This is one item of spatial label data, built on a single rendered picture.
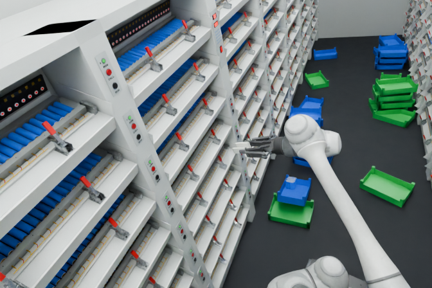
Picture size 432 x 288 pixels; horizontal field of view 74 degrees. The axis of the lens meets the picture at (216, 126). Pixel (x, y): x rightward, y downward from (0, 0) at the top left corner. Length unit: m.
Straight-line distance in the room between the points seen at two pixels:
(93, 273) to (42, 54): 0.64
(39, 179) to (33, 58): 0.27
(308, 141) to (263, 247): 1.34
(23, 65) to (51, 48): 0.08
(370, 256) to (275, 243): 1.22
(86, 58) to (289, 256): 1.78
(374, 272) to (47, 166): 0.94
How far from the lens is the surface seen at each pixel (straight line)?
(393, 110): 3.31
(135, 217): 1.08
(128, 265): 1.20
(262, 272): 2.11
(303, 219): 2.31
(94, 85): 0.85
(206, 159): 1.45
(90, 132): 0.84
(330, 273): 1.55
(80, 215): 0.91
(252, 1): 2.04
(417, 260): 2.27
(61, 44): 0.78
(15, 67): 0.71
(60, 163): 0.79
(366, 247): 1.06
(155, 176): 1.06
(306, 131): 0.94
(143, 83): 1.00
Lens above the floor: 1.89
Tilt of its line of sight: 35 degrees down
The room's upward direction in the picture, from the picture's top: 14 degrees counter-clockwise
